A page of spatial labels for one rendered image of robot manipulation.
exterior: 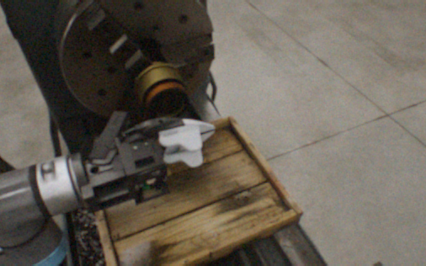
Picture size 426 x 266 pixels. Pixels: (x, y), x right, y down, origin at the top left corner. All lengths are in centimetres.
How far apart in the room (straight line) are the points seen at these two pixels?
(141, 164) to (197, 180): 26
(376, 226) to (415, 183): 39
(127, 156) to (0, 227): 18
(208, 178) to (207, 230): 12
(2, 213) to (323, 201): 155
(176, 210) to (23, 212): 29
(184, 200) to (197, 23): 36
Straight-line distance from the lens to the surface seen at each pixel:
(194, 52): 65
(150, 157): 45
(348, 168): 199
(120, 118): 54
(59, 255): 59
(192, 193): 68
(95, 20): 60
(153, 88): 57
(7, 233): 50
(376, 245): 177
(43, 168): 47
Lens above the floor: 144
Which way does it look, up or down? 45 degrees down
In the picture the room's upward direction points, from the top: straight up
